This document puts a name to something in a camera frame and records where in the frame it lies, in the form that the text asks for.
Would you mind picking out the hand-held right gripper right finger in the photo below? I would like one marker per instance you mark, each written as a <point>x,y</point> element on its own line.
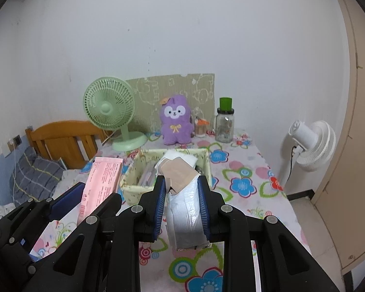
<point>202,210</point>

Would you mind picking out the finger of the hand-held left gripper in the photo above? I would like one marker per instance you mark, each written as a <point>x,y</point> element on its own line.
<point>66,199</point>
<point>109,203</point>

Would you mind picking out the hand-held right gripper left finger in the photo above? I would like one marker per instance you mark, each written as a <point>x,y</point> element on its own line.
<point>161,210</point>

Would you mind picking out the white plastic-wrapped soft packet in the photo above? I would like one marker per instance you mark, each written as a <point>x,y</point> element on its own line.
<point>182,219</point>

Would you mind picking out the pink packet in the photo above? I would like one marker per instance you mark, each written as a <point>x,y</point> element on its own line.
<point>103,182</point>

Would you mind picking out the yellow printed storage box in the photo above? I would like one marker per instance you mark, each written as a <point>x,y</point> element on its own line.
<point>130,185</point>

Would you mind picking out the white soft pad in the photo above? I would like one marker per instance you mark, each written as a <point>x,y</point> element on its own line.
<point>185,156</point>

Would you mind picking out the white bed sheet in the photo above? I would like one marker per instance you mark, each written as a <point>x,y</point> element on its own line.
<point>74,170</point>

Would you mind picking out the clear plastic packet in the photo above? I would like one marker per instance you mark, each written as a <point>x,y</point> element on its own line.
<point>147,175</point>

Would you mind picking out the blue plaid pillow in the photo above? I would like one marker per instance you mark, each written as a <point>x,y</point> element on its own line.
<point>36,173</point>

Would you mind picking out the white crumpled cloth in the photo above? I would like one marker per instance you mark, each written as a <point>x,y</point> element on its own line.
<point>4,211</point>

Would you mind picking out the floral tablecloth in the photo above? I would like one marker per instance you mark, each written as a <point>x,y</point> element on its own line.
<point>240,170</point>

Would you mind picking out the wooden bed headboard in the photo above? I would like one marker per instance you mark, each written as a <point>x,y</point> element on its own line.
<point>63,130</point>

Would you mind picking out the clear cotton swab jar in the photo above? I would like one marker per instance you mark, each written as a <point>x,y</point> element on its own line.
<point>200,129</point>

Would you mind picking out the purple plush toy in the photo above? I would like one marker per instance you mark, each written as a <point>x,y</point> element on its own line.
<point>174,127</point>

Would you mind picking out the glass mug jar green lid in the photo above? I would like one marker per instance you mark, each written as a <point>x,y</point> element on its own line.
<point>224,127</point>

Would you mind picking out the green desk fan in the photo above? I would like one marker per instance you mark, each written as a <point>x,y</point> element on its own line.
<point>106,108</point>

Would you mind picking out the green printed cardboard sheet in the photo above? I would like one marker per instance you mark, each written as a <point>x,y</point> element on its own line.
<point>200,85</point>

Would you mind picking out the white standing fan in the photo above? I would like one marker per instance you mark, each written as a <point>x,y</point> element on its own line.
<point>316,146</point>

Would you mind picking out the beige door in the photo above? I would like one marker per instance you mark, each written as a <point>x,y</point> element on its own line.
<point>352,127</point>

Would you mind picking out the wall socket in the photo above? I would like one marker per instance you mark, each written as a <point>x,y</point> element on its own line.
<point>16,141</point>

